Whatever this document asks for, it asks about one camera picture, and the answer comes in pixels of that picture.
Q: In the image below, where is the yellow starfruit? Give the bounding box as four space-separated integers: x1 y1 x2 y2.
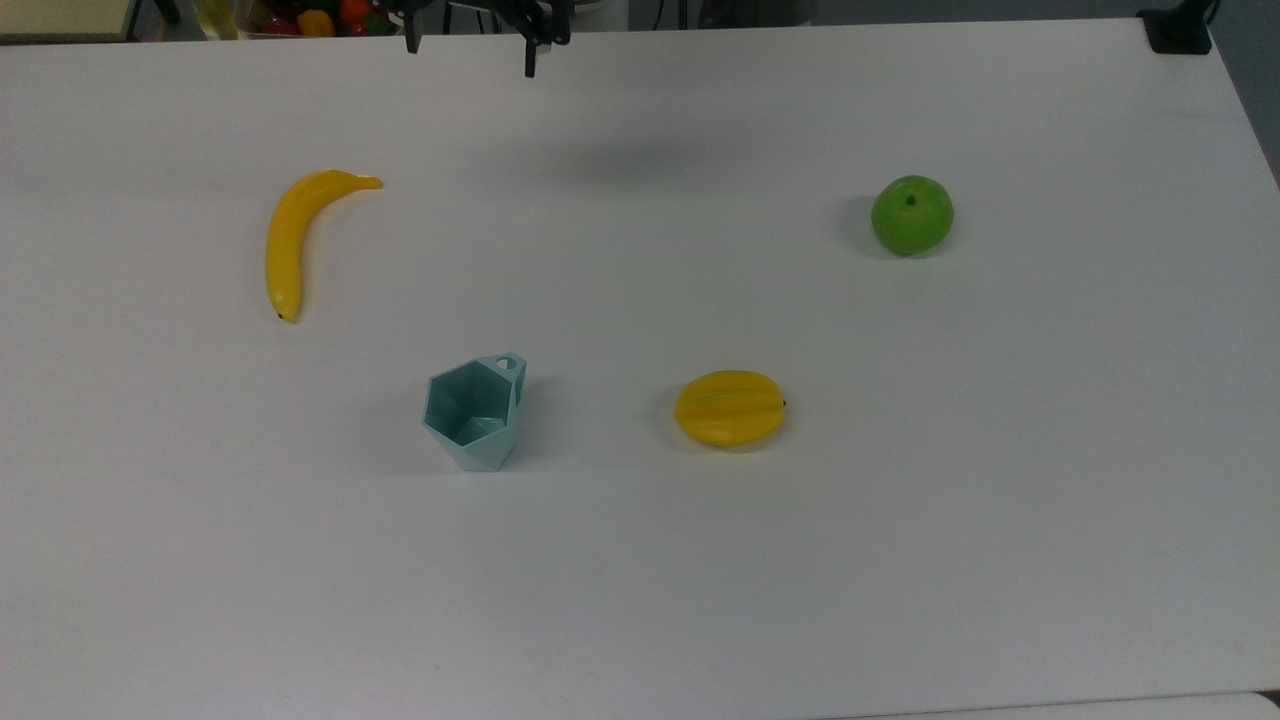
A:
673 369 789 449

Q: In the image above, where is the clear box of toy fruit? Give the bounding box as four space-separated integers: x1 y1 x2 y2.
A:
238 0 409 39

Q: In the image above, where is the wooden board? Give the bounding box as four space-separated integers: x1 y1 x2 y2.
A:
0 0 141 44

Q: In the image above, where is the black table clamp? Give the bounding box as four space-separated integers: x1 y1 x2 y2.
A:
1138 0 1221 56

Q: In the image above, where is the light blue faceted mug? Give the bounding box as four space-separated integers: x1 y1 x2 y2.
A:
421 352 529 473

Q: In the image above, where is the yellowish clear bottle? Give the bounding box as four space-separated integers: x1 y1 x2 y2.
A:
196 0 241 41

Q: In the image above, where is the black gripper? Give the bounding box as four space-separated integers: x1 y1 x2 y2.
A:
386 0 574 79

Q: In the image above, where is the green apple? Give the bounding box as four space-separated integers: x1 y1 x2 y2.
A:
869 174 955 257

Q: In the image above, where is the yellow banana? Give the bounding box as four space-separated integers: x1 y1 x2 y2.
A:
264 168 384 324

